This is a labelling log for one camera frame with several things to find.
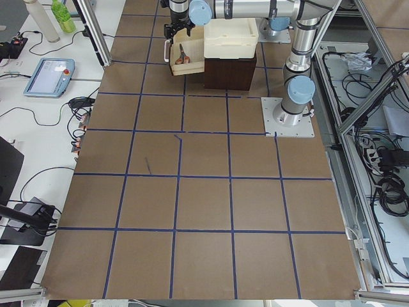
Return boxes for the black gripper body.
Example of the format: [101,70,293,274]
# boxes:
[164,20,196,40]

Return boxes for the light wooden drawer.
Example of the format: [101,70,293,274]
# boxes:
[168,26,205,76]

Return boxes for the orange handled scissors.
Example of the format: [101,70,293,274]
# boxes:
[175,43,190,65]

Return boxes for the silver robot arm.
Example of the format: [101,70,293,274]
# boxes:
[160,1,340,127]

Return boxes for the cream plastic tray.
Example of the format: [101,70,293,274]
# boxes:
[204,18,259,59]

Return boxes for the dark brown wooden cabinet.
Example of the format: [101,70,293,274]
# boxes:
[204,55,257,91]

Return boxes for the green plastic bottle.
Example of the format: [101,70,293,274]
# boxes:
[51,0,76,33]

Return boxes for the blue teach pendant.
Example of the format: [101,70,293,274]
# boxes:
[23,58,75,98]

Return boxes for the white thermos bottle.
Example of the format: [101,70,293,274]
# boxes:
[24,0,60,43]

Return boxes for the crumpled white paper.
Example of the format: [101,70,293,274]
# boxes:
[341,52,372,71]

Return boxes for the black power adapter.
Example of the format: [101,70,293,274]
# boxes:
[378,149,408,168]

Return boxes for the black monitor stand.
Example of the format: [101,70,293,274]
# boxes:
[1,138,56,246]

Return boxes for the aluminium frame post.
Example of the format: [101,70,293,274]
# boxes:
[73,0,112,67]

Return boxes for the black cable on desk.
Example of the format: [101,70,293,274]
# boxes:
[0,86,96,127]

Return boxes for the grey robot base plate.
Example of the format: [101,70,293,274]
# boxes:
[261,97,315,138]

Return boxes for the black cable bundle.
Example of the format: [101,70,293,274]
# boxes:
[370,172,409,218]

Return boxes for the aluminium frame rail right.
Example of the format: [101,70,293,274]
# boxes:
[314,1,408,294]

